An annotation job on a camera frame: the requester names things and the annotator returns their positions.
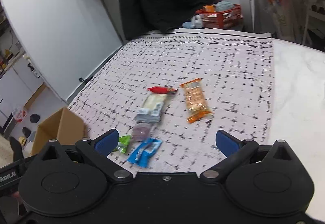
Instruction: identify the black sock foot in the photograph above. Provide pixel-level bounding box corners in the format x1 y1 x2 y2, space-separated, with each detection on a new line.
9 137 24 162

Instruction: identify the small green snack packet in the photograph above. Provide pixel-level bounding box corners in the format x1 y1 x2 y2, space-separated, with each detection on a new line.
114 135 132 154

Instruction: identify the brown cardboard box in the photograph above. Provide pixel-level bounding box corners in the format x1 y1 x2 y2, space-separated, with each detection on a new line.
30 107 86 156

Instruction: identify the white blue snack packet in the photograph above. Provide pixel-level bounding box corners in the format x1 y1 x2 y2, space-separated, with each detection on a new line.
127 138 162 168

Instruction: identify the pink snack packet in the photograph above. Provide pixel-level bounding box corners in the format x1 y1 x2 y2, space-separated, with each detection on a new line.
132 122 152 142

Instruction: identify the orange cracker packet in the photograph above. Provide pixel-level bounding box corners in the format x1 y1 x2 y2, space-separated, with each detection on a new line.
180 78 212 123

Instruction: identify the white cheese stick packet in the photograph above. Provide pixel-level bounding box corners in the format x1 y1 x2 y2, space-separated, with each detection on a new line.
135 93 167 123

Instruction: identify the red snack packet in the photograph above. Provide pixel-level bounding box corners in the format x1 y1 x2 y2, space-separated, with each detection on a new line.
147 86 177 94

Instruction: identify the white black patterned bedspread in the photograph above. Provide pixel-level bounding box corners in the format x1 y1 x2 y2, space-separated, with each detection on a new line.
69 28 274 173

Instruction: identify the red plastic basket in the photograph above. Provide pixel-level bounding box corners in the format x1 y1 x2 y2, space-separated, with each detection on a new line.
196 4 242 29

